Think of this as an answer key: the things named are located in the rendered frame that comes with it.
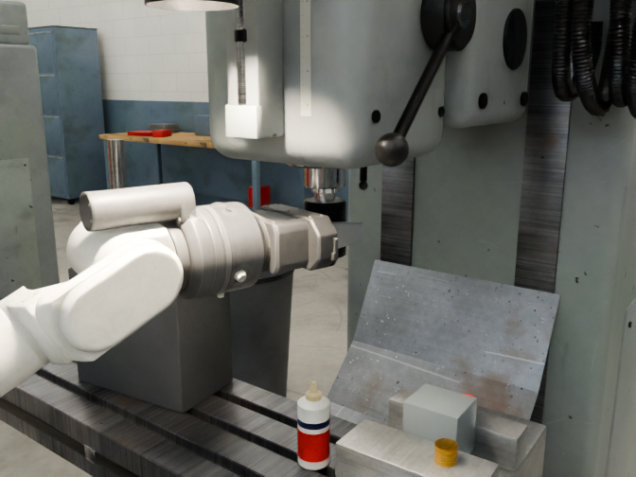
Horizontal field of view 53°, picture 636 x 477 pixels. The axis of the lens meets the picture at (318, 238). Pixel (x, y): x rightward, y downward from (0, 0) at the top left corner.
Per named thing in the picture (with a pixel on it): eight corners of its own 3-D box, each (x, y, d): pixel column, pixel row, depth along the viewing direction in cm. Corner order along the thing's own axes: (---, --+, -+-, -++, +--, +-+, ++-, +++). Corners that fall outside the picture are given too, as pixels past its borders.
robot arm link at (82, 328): (198, 289, 56) (62, 389, 50) (155, 262, 63) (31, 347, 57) (166, 229, 53) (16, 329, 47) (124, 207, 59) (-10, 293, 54)
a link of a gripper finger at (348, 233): (359, 244, 71) (314, 253, 68) (359, 216, 71) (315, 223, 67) (368, 247, 70) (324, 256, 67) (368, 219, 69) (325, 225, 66)
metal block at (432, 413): (454, 472, 64) (457, 418, 62) (400, 453, 67) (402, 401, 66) (474, 449, 68) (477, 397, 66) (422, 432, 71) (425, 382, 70)
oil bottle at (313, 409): (316, 475, 77) (316, 392, 75) (291, 463, 80) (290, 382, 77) (336, 459, 80) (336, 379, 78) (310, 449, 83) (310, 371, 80)
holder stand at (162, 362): (182, 415, 91) (174, 281, 86) (77, 380, 102) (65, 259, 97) (234, 381, 101) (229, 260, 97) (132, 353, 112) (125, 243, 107)
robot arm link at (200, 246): (228, 307, 60) (110, 335, 53) (177, 274, 68) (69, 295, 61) (228, 188, 57) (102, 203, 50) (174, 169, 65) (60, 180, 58)
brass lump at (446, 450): (451, 469, 60) (452, 452, 59) (430, 462, 61) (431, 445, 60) (460, 459, 61) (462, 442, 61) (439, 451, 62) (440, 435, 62)
